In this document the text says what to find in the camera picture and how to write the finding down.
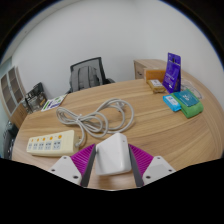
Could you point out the black mesh office chair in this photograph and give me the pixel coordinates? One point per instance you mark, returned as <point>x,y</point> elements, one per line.
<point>98,61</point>

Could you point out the wooden glass-door cabinet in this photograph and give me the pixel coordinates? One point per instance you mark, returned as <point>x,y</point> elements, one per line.
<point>13,91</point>

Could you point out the black leather armchair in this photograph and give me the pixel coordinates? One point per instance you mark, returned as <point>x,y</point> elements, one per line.
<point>9,140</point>

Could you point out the cream power strip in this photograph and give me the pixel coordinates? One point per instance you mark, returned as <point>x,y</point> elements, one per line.
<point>50,144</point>

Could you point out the low wooden side cabinet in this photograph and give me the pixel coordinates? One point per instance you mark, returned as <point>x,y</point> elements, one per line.
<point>140,68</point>

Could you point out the green box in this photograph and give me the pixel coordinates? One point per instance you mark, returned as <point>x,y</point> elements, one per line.
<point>193,111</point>

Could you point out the small blue box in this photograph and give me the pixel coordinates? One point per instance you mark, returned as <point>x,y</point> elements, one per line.
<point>171,102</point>

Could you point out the small yellow labelled box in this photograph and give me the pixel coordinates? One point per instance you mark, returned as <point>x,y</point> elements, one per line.
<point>156,85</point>

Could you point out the flat dark printed box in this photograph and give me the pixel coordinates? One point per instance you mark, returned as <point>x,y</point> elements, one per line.
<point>37,89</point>

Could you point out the teal box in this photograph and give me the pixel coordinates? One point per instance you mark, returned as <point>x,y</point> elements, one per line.
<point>186,97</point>

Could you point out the small brown cardboard box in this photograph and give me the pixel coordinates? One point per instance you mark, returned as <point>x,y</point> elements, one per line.
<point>28,102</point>

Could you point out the large dark printed box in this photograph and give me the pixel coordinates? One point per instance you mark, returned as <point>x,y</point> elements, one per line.
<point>38,102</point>

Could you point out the white green purple leaflet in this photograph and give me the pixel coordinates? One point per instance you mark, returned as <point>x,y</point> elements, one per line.
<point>54,102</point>

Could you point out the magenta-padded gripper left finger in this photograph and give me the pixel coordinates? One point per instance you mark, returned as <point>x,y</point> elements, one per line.
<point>65,168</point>

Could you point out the purple standing package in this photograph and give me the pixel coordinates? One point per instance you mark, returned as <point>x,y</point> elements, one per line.
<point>172,73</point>

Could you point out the orange box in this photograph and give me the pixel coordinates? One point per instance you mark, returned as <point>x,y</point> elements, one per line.
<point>154,75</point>

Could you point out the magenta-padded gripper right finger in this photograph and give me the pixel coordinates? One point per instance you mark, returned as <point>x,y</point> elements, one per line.
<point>158,168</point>

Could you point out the white charger block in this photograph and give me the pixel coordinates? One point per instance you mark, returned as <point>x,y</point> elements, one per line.
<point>113,155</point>

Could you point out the grey backpack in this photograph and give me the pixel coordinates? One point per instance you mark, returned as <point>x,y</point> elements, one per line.
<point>85,78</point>

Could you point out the clear plastic container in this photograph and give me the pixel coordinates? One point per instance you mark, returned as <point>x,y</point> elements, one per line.
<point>191,87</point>

